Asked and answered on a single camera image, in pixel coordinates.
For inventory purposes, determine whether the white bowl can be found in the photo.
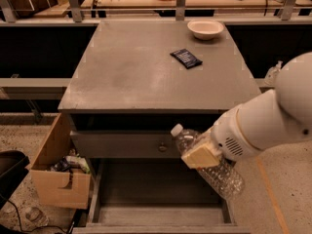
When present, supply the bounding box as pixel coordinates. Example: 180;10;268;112
187;19;224;40

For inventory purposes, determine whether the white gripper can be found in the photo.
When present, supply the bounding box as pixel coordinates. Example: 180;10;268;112
180;104;262;169

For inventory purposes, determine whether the clear plastic water bottle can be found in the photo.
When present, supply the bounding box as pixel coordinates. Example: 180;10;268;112
171;124;245;200

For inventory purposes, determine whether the grey wooden drawer cabinet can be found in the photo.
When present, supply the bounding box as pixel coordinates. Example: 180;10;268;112
58;19;262;234

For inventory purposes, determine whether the metal railing frame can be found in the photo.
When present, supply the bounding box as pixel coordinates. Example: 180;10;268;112
1;0;312;24

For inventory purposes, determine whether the cardboard box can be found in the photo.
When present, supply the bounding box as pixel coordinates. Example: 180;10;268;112
30;114;92;210

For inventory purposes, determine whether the plastic bottle on floor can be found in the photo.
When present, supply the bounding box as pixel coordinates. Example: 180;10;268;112
25;207;49;227

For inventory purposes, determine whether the hand sanitizer pump bottle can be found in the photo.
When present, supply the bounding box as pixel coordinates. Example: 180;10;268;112
264;60;283;86

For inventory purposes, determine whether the black bin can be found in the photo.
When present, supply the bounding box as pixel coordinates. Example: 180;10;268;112
0;150;29;209

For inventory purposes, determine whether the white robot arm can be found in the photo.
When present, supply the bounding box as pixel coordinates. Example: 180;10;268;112
182;53;312;169

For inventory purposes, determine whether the closed grey top drawer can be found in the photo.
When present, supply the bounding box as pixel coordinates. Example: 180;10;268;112
70;131;179;159

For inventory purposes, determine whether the open grey middle drawer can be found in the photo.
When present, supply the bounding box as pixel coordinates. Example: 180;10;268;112
73;159;251;234

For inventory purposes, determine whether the dark blue snack packet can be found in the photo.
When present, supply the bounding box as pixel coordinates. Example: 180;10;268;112
171;49;203;69

